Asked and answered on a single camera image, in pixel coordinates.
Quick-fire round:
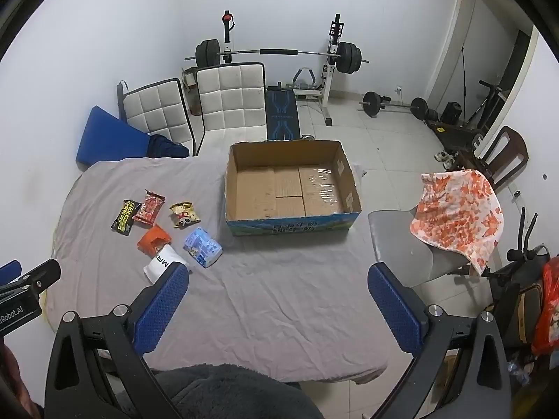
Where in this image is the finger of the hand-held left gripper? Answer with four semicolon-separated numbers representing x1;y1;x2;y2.
17;259;62;295
0;260;22;286

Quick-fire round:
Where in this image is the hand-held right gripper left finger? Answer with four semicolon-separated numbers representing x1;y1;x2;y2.
44;261;190;419

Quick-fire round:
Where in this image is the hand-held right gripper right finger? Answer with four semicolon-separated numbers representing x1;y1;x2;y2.
367;263;511;419

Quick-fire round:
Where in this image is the white soft packet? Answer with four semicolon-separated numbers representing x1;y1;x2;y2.
143;244;190;284

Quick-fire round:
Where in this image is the orange snack packet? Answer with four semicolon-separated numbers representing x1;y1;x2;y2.
137;223;172;258

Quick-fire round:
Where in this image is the blue tissue pack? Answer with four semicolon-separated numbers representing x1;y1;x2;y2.
182;226;223;268

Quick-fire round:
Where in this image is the yellow snack packet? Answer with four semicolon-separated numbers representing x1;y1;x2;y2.
169;201;201;229

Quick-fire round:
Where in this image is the black yellow wipes packet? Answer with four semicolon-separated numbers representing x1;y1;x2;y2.
110;199;141;237

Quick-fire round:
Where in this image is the red snack packet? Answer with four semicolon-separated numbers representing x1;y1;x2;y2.
132;190;166;226

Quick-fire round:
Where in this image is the cardboard box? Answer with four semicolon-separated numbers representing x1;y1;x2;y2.
224;140;363;237

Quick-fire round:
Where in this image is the person's left forearm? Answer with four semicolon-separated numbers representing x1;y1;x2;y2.
0;343;44;419

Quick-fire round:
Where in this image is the grey chair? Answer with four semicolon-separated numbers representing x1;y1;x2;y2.
368;207;481;289

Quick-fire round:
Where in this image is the grey bedsheet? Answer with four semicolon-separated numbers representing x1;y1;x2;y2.
50;142;389;385

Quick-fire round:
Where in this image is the dark fleece clothing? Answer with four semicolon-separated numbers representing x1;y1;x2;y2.
151;362;326;419

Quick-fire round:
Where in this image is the orange floral towel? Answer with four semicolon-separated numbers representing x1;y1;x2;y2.
409;168;504;277

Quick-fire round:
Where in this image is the black bag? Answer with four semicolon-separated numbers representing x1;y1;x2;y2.
502;279;546;350

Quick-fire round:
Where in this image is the black exercise machine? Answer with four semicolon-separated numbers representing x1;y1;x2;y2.
489;207;559;359

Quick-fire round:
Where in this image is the blue foam cushion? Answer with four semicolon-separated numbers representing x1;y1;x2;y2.
75;105;151;167

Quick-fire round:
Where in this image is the red plastic bag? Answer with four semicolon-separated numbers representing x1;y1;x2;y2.
530;257;559;356

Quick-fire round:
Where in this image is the dark blue cloth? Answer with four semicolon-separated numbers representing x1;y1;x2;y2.
146;134;190;159

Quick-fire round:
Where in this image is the brown wooden chair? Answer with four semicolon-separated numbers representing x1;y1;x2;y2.
472;125;529;193

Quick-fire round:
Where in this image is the white padded chair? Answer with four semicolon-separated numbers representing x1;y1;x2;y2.
116;79;196;155
195;62;268;155

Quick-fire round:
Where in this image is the black speaker box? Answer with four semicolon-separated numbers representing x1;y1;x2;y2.
441;102;464;125

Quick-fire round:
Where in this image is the short barbell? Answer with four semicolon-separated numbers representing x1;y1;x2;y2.
359;91;429;120

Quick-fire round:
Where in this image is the black blue weight bench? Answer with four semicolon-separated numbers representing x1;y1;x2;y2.
264;85;304;141

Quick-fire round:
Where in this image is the white barbell rack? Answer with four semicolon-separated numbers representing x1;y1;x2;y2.
220;9;346;127

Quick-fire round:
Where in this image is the barbell with black plates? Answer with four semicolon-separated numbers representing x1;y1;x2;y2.
183;39;371;75

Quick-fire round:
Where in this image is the black folding frame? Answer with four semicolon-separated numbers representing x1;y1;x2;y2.
465;79;509;131

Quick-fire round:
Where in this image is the grey cable handle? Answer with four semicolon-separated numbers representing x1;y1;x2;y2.
292;67;318;91

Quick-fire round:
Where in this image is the white door frame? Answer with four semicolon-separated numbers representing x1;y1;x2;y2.
428;0;540;114

